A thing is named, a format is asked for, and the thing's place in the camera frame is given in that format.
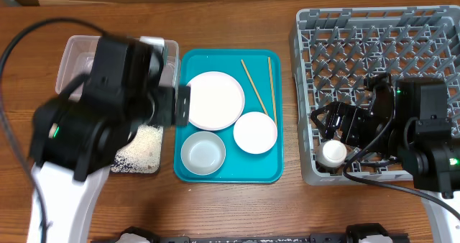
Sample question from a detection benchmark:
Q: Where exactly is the white cup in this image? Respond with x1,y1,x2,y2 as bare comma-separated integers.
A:
316,139,347,168

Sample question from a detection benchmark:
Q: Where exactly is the grey bowl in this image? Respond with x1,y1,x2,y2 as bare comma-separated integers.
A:
180,131,226,175

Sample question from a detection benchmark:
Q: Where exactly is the white rice pile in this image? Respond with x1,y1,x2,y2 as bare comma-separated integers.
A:
110,124,163,173

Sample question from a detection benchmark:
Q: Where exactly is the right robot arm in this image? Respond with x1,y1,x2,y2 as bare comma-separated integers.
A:
310,74,459,242

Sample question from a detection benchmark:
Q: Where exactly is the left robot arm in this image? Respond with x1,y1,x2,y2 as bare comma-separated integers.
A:
27,35,190,242

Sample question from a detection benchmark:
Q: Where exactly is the large white plate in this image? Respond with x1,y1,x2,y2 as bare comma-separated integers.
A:
187,71,245,131

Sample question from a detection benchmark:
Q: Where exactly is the black food tray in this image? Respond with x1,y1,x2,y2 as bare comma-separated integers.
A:
107,124,165,175

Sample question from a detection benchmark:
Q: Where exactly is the small white plate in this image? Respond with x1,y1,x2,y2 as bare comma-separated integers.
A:
233,111,277,155

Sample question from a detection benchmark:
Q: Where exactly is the grey dish rack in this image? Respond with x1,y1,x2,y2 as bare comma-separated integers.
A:
290,5,459,185

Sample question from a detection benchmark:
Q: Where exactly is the left wooden chopstick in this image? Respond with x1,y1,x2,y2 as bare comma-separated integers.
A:
241,59,268,116

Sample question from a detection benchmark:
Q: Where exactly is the wooden chopstick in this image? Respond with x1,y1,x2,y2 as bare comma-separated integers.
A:
241,59,268,116
267,57,277,126

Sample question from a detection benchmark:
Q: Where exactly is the teal plastic tray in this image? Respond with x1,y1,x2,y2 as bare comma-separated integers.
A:
174,49,284,183

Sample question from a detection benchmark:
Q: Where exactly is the right wooden chopstick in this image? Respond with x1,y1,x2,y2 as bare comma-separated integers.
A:
267,57,277,126

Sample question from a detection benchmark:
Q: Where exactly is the clear plastic bin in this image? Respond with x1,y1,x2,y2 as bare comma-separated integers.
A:
55,35,180,94

